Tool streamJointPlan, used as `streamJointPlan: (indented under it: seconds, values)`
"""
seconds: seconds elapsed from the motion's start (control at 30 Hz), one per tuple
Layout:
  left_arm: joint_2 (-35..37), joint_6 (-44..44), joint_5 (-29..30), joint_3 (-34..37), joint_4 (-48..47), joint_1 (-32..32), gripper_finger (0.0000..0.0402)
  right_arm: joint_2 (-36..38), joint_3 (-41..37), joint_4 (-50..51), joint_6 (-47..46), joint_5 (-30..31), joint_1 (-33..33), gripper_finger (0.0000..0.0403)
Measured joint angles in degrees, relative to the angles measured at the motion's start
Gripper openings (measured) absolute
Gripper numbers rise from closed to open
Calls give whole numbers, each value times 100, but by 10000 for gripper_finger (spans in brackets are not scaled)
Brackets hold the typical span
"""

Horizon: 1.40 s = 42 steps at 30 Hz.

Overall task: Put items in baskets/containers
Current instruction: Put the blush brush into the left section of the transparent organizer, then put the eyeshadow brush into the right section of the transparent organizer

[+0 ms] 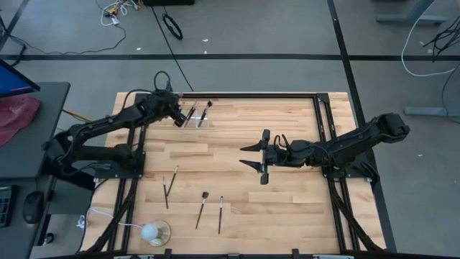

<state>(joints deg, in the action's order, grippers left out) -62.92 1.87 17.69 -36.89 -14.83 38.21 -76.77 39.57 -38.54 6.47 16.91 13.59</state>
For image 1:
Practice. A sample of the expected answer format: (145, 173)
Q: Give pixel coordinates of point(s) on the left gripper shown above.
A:
(167, 102)

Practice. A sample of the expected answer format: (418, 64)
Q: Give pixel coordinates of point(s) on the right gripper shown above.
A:
(275, 154)

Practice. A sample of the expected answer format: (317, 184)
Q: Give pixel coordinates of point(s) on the fan makeup brush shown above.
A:
(205, 112)

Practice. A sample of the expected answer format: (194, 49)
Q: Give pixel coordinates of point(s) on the long silver ferrule makeup brush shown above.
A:
(220, 216)

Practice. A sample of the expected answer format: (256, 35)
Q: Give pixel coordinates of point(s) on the angled makeup brush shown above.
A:
(201, 212)

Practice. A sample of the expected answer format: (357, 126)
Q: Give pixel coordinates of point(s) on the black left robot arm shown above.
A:
(108, 124)

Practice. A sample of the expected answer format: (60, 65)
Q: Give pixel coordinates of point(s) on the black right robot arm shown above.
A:
(352, 147)

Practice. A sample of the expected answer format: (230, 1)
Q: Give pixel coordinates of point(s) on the clear acrylic brush organizer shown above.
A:
(205, 123)

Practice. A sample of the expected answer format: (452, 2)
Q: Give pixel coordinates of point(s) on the black box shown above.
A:
(169, 2)

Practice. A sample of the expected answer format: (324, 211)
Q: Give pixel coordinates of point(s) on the white spherical device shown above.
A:
(148, 232)

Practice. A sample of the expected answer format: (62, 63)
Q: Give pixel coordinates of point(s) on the pink cloth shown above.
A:
(16, 115)

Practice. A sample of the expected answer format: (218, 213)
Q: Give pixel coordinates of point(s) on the dark grey side desk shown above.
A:
(21, 162)

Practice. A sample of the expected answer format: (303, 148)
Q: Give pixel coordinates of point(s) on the monitor with blue screen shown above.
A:
(14, 81)

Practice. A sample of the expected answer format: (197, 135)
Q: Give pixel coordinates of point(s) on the black computer mouse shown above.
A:
(34, 206)

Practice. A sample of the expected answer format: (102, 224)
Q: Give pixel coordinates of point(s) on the black caster wheel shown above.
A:
(49, 237)

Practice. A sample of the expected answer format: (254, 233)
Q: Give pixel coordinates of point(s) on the grey desk foot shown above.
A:
(431, 111)

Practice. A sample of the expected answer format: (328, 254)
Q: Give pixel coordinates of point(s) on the black keyboard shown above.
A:
(7, 206)

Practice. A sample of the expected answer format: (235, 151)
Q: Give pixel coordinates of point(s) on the black aluminium table frame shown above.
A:
(233, 95)

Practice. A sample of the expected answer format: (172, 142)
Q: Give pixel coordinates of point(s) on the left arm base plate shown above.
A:
(108, 173)

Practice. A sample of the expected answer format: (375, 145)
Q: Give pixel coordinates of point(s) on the small black clamp bracket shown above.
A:
(167, 253)
(295, 253)

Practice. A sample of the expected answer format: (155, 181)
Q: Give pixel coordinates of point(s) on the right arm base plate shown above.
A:
(361, 175)

